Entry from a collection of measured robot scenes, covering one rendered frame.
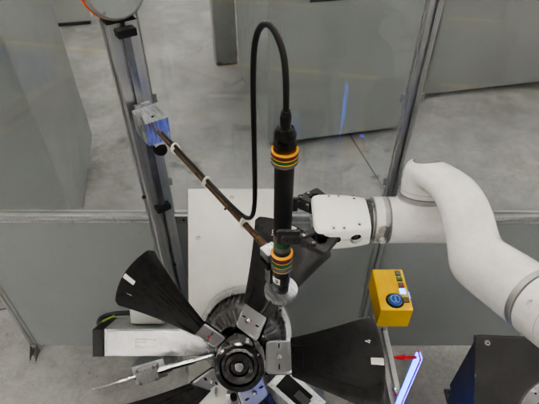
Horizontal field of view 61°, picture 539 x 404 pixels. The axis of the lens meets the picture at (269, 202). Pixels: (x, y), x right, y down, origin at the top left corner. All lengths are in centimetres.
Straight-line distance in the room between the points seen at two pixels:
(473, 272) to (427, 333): 187
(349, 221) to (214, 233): 64
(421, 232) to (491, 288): 19
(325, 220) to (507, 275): 30
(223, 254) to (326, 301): 96
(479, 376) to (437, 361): 140
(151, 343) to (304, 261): 49
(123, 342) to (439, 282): 143
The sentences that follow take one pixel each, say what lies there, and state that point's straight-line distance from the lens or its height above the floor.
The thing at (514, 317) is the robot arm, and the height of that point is 174.
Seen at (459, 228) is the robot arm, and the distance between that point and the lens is 72.
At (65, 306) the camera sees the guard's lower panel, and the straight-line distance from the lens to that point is 245.
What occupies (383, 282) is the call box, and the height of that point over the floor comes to 107.
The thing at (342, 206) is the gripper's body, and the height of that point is 168.
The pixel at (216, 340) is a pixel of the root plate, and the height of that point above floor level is 122.
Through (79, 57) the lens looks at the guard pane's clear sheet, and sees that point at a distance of 154.
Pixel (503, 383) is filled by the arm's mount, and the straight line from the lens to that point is 133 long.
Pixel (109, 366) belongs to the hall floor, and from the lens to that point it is 266.
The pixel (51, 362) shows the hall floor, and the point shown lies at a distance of 278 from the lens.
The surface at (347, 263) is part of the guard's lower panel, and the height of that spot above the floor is 71.
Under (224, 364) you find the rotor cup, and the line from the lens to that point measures 114.
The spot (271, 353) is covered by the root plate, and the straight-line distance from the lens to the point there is 120.
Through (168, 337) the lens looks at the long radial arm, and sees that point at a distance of 131.
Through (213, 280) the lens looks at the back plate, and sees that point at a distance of 137.
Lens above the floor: 222
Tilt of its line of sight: 42 degrees down
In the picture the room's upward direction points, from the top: straight up
